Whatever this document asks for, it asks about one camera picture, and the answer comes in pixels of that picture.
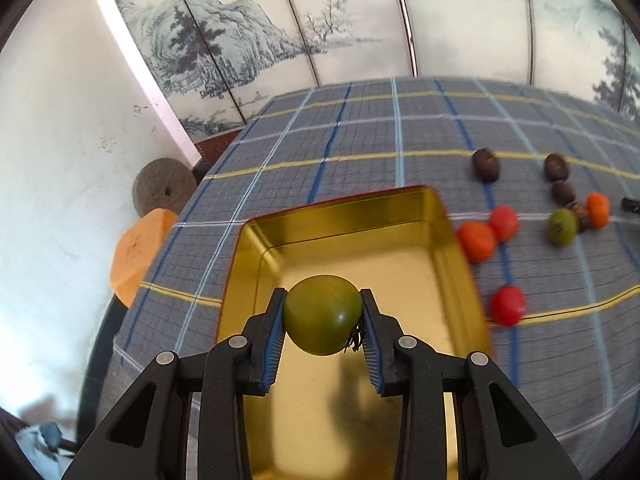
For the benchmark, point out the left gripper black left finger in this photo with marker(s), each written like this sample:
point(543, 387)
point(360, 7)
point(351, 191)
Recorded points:
point(145, 435)

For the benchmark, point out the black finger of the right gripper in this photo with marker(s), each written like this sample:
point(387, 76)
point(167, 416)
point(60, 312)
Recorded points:
point(630, 205)

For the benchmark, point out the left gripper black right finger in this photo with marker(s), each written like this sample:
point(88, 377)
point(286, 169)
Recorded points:
point(499, 434)

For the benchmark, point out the orange mandarin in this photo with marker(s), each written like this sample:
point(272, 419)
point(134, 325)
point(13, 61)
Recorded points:
point(477, 240)
point(599, 208)

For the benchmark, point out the dark brown passion fruit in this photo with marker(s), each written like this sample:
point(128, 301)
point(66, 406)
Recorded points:
point(486, 165)
point(582, 215)
point(563, 193)
point(555, 168)

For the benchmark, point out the green kiwi-like fruit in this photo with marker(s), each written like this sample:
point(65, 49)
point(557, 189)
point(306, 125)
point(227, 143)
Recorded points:
point(562, 227)

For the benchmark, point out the red tomato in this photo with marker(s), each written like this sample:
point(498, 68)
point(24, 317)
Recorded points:
point(505, 223)
point(507, 306)

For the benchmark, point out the green tomato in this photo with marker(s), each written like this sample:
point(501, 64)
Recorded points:
point(321, 313)

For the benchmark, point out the blue plaid tablecloth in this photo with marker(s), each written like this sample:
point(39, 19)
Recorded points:
point(576, 356)

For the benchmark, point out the gold toffee tin tray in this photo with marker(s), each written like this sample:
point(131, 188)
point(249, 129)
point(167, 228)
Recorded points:
point(322, 418)

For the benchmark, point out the round stone millstone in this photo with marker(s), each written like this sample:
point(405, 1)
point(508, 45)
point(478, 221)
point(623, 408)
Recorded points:
point(164, 183)

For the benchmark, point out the painted folding screen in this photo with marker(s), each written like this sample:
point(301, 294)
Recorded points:
point(218, 61)

